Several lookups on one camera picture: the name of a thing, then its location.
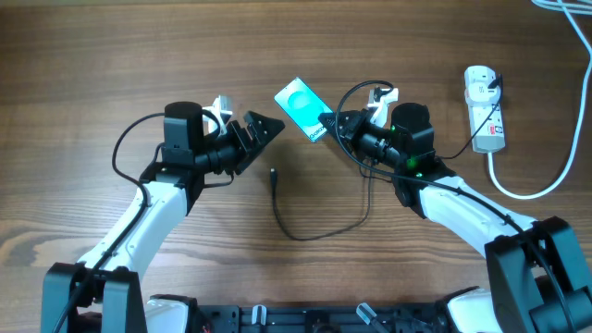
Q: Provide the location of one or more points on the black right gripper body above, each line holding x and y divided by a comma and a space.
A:
371, 141

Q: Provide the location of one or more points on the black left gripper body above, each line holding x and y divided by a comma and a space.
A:
232, 150

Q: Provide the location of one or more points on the Galaxy S25 smartphone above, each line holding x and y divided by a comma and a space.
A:
304, 107

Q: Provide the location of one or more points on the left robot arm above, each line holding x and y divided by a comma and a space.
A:
102, 291

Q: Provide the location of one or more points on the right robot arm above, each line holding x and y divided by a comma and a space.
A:
539, 280

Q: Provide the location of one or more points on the white power strip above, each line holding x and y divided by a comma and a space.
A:
486, 126

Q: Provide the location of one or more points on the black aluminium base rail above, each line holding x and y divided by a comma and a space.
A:
403, 317

